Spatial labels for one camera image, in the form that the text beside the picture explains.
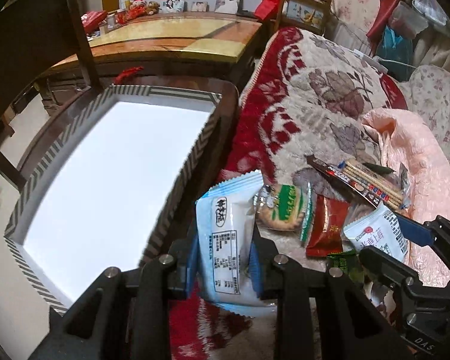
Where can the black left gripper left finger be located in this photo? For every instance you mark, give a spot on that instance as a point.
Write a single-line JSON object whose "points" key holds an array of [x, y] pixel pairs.
{"points": [[125, 314]]}

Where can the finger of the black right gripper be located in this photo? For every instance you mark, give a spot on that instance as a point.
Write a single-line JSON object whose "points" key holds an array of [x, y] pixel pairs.
{"points": [[397, 276], [435, 234]]}

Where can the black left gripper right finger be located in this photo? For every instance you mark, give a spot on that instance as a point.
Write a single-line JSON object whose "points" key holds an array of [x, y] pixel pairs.
{"points": [[320, 315]]}

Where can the white blue snack packet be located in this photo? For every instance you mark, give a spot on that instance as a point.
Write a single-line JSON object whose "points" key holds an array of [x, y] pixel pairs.
{"points": [[379, 229]]}

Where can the green snack packet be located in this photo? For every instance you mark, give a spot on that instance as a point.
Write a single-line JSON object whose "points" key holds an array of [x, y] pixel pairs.
{"points": [[349, 263]]}

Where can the red foil snack packet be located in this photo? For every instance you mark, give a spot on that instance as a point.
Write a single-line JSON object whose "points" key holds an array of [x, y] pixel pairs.
{"points": [[329, 219]]}

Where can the light blue snack packet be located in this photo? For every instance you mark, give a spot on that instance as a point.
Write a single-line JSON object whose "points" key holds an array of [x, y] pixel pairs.
{"points": [[228, 269]]}

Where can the pink quilted blanket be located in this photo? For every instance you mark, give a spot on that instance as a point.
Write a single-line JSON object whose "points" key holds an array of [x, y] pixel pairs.
{"points": [[404, 139]]}

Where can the brown Nescafe coffee stick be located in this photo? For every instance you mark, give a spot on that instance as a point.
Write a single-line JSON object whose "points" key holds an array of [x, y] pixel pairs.
{"points": [[350, 183]]}

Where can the cracker pack blue red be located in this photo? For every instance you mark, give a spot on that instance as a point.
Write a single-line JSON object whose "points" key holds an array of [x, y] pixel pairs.
{"points": [[377, 185]]}

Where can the dark green wrapper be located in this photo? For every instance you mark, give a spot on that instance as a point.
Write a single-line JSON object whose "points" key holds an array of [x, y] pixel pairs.
{"points": [[378, 169]]}

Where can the striped white storage box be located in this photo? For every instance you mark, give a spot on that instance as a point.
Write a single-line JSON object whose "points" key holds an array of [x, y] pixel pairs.
{"points": [[95, 197]]}

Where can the green white cookie packet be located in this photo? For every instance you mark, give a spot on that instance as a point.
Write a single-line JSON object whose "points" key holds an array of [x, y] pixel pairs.
{"points": [[285, 208]]}

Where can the red floral plush blanket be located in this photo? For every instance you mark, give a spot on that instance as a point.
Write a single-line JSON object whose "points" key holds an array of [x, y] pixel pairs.
{"points": [[306, 97]]}

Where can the teal plastic bag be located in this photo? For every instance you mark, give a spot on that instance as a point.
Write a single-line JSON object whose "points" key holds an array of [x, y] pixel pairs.
{"points": [[396, 53]]}

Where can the wooden side shelf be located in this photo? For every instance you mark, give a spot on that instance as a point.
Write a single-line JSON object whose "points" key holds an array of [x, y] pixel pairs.
{"points": [[311, 15]]}

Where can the wooden coffee table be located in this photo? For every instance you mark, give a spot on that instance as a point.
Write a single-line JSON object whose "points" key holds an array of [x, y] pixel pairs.
{"points": [[188, 44]]}

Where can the red gift box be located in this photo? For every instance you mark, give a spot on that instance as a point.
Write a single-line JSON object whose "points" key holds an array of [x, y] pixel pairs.
{"points": [[267, 10]]}

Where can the dark wooden chair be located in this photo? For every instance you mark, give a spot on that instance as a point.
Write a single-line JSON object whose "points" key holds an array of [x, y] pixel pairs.
{"points": [[36, 34]]}

